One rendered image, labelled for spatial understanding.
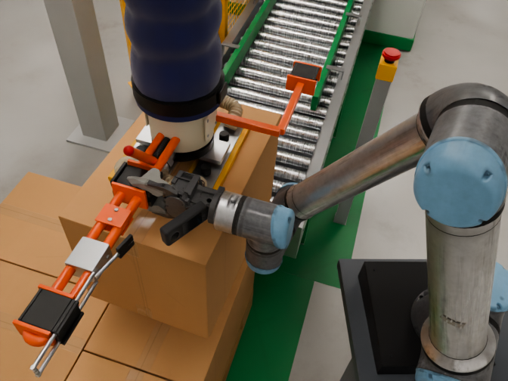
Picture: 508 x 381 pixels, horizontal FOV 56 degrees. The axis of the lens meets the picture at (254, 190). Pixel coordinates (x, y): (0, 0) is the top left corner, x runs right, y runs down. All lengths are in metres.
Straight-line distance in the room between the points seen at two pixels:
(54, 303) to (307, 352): 1.46
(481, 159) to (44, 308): 0.76
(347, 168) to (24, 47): 3.26
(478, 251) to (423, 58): 3.24
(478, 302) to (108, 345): 1.14
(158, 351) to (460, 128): 1.20
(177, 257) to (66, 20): 1.66
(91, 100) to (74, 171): 0.41
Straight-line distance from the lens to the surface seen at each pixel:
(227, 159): 1.34
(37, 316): 0.97
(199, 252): 1.17
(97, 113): 2.89
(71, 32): 2.62
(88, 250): 1.03
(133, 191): 1.10
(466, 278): 0.88
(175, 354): 1.63
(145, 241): 1.20
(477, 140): 0.70
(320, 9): 3.24
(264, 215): 1.02
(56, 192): 2.08
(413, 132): 0.88
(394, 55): 1.94
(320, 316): 2.32
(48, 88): 3.53
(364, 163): 0.96
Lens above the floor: 2.05
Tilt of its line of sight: 49 degrees down
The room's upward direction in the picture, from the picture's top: 5 degrees clockwise
